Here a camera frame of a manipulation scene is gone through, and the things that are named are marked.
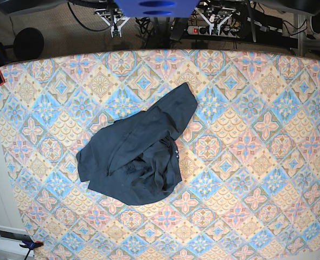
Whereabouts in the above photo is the dark navy t-shirt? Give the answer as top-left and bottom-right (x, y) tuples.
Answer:
(76, 83), (197, 206)

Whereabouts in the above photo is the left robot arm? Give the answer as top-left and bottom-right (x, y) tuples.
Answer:
(195, 6), (236, 36)

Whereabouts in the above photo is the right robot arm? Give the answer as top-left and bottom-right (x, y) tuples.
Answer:
(94, 8), (130, 37)

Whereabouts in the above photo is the patterned tile tablecloth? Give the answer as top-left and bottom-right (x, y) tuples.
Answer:
(0, 50), (320, 259)

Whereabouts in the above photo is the white power strip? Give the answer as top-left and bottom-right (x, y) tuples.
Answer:
(187, 25), (240, 37)

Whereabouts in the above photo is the blue orange clamp bottom left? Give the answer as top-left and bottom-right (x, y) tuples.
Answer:
(0, 237), (43, 258)

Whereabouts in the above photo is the white floor vent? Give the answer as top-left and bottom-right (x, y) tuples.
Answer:
(0, 225), (31, 257)

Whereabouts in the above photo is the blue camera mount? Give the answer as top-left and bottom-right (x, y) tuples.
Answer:
(115, 0), (199, 18)

